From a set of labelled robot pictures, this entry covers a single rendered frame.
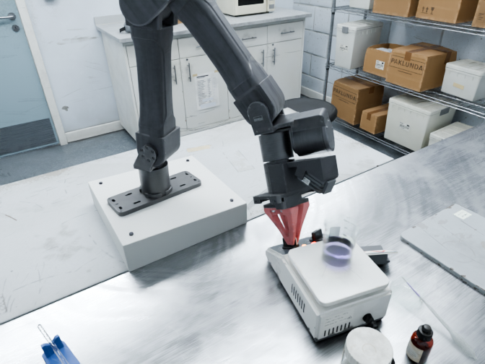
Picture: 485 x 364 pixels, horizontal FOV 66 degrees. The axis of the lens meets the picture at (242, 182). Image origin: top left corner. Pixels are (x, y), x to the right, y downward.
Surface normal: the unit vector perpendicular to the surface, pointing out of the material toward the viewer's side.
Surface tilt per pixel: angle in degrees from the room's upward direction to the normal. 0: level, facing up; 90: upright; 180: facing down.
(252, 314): 0
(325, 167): 64
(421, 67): 89
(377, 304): 90
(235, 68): 79
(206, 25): 88
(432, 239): 0
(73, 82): 90
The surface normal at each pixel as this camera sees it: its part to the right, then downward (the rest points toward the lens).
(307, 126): -0.33, 0.48
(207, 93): 0.54, 0.44
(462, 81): -0.88, 0.30
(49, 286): -0.02, -0.84
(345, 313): 0.33, 0.51
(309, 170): -0.73, 0.18
